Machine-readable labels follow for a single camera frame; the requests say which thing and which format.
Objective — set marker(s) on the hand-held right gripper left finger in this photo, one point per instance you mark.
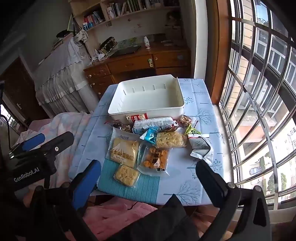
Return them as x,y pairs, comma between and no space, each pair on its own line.
86,183

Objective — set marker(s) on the brown wooden door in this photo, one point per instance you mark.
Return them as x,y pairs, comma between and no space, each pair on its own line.
20,92

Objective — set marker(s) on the red and cream snack packet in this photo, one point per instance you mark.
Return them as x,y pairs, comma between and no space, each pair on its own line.
136,118

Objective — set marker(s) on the doll figure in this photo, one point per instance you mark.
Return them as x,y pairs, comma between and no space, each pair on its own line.
173,19

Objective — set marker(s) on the dark laptop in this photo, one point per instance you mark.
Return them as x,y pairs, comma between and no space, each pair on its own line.
126,51

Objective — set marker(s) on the yellow green drawer ornament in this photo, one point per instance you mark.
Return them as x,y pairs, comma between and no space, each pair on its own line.
150,63

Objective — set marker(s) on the white bottle with red label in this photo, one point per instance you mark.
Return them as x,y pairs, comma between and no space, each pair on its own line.
146,43

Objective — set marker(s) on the orange snack packet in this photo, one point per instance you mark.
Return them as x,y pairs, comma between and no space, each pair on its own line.
153,160

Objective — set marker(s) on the clear corn puff packet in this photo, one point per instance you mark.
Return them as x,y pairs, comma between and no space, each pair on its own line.
170,139
126,176

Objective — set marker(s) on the green printed desk pad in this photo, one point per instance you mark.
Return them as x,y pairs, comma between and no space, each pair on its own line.
128,42

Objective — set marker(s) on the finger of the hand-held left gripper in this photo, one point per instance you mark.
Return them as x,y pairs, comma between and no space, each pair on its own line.
60,141
32,140

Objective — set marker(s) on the bread packet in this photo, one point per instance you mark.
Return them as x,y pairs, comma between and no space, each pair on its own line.
122,150

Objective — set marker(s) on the clear nut cake packet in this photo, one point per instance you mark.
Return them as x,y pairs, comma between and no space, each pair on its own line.
185,121
123,128

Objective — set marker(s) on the white lace cover cloth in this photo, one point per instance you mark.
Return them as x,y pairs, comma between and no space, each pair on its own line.
62,76

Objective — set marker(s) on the small blue snack packet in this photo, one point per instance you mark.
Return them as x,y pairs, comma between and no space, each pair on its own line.
149,135

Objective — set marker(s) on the pastel floral blanket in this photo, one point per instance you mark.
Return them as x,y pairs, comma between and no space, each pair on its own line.
62,129

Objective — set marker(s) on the dark cloth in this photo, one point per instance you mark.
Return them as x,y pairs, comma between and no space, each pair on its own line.
166,222

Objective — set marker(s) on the small green snack packet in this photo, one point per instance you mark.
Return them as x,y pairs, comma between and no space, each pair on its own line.
192,131

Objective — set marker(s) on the wooden desk with drawers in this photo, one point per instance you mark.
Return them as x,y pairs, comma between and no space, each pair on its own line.
129,67

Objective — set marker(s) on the floral cloth bag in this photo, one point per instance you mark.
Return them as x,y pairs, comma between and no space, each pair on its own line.
81,36

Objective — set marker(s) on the grey foil snack packet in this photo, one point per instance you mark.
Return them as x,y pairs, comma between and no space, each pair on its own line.
201,148

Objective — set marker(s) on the red edged clear wrapper packet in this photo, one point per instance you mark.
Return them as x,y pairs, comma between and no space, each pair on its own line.
113,122

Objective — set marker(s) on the wooden window frame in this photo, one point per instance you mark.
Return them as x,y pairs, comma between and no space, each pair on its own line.
219,46

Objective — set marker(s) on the long white blue biscuit pack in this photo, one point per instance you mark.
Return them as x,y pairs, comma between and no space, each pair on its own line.
155,124

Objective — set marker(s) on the row of books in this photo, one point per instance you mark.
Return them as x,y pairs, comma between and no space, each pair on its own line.
129,7

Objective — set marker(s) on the pink fuzzy blanket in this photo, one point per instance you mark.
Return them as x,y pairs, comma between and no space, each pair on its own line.
111,217

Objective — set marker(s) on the light blue tree print tablecloth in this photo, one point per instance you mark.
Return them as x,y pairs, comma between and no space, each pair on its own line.
201,104

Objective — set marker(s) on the white plastic bin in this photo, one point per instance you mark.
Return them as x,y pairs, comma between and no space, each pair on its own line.
143,102

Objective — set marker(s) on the metal window grille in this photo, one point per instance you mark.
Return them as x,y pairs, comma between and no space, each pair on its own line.
259,92

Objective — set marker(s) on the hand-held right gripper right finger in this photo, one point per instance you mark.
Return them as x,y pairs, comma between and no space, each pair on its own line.
215,183

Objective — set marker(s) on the black floral pencil case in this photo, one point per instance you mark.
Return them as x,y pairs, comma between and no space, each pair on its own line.
108,45

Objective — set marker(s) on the teal striped placemat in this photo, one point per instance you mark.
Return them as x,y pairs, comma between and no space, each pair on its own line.
143,188

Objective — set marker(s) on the white bottle with blue print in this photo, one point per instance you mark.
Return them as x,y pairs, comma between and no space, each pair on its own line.
110,12

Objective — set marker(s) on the parked car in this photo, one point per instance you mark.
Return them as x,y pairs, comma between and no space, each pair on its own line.
255,170

